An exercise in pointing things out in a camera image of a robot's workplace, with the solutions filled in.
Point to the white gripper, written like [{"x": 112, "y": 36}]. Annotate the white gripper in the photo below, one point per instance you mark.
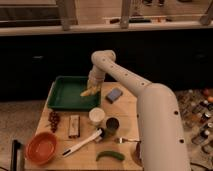
[{"x": 94, "y": 84}]

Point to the yellow banana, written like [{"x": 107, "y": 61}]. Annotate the yellow banana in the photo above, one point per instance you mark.
[{"x": 89, "y": 92}]

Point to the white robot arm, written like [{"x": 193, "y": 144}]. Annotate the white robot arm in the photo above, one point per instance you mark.
[{"x": 163, "y": 146}]

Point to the green plastic tray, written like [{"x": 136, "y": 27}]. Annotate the green plastic tray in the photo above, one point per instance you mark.
[{"x": 65, "y": 94}]

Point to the white cup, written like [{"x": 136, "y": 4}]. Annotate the white cup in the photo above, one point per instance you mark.
[{"x": 96, "y": 116}]

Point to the wooden brush block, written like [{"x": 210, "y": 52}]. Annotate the wooden brush block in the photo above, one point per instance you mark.
[{"x": 74, "y": 126}]

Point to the small metal cup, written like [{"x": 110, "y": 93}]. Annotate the small metal cup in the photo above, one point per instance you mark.
[{"x": 112, "y": 125}]

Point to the bunch of dark grapes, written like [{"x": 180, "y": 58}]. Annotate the bunch of dark grapes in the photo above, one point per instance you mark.
[{"x": 54, "y": 120}]

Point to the metal fork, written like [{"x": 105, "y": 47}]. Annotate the metal fork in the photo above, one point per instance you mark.
[{"x": 121, "y": 140}]

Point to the green chili pepper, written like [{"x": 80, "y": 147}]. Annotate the green chili pepper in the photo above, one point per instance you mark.
[{"x": 114, "y": 154}]

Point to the orange bowl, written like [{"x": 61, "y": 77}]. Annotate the orange bowl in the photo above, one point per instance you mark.
[{"x": 41, "y": 148}]

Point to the dark bowl with cloth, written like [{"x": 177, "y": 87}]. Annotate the dark bowl with cloth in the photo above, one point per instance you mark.
[{"x": 138, "y": 154}]

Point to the white handled kitchen tool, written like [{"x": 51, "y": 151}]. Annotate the white handled kitchen tool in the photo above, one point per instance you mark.
[{"x": 77, "y": 146}]

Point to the black chair frame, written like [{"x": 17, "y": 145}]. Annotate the black chair frame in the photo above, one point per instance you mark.
[{"x": 17, "y": 156}]

